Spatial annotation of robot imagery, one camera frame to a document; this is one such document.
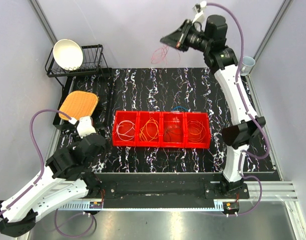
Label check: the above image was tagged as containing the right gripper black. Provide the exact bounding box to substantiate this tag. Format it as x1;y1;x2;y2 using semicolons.
159;20;210;54

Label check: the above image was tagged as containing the pink cable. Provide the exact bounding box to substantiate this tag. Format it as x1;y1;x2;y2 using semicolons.
150;44;181;66

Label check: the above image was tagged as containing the white cable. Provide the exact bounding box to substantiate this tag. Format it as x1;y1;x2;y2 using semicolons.
116;120;136;141

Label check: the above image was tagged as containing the yellow cable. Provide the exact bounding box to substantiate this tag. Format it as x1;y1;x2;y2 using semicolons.
139;118;160;143

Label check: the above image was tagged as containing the dark brown cable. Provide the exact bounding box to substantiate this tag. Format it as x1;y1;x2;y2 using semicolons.
163;126;181;142

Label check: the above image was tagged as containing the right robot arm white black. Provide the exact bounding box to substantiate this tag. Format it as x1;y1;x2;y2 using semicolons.
160;15;266;198

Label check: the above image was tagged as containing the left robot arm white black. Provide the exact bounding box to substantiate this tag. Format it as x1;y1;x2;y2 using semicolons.
0;133;107;238

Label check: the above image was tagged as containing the orange woven pad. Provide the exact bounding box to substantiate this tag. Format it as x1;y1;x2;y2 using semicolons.
59;90;99;121

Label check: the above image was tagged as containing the black marbled mat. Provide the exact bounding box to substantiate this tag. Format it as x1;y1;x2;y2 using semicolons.
51;67;277;174

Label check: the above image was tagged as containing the black tray under pad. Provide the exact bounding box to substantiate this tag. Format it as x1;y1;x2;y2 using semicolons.
52;76;111;131

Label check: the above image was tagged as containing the pale blue mug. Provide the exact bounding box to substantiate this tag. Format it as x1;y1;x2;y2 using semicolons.
240;56;256;76

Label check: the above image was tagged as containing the white bowl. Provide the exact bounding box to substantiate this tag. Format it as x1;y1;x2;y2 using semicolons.
53;39;84;71

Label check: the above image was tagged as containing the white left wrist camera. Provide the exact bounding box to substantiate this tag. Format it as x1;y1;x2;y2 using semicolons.
68;116;96;139

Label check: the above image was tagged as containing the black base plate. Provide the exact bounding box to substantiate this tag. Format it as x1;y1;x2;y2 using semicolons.
82;173;260;211

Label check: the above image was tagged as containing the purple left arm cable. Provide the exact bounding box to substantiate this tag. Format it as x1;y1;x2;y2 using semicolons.
0;108;97;237

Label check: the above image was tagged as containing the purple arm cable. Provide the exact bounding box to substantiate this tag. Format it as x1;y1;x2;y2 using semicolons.
200;2;270;217
0;108;97;237

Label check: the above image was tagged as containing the black wire dish rack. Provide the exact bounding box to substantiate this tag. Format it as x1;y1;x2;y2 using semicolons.
45;44;112;79

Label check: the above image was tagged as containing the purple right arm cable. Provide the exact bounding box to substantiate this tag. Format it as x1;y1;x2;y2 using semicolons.
200;2;270;217

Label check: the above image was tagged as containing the aluminium frame rail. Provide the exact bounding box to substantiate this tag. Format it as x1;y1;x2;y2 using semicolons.
55;181;297;212

